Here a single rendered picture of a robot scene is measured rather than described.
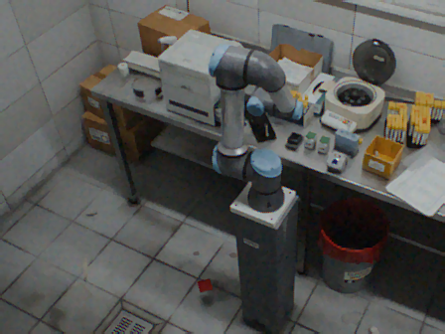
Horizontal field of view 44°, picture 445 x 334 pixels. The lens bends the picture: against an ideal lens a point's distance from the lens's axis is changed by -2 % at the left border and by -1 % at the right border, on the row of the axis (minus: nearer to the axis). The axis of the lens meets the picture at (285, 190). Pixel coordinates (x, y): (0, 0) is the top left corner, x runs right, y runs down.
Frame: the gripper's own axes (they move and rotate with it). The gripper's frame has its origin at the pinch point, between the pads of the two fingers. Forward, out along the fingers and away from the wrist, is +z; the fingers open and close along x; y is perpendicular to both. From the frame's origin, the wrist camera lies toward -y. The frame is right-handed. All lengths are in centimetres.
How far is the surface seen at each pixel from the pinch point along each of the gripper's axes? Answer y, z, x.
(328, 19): 3, -32, 60
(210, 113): -11.0, 3.3, -4.5
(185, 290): 35, 86, -44
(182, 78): -30.1, -3.7, -4.4
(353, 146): 47, -29, 6
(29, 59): -115, 82, 6
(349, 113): 38, -27, 23
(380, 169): 61, -35, 0
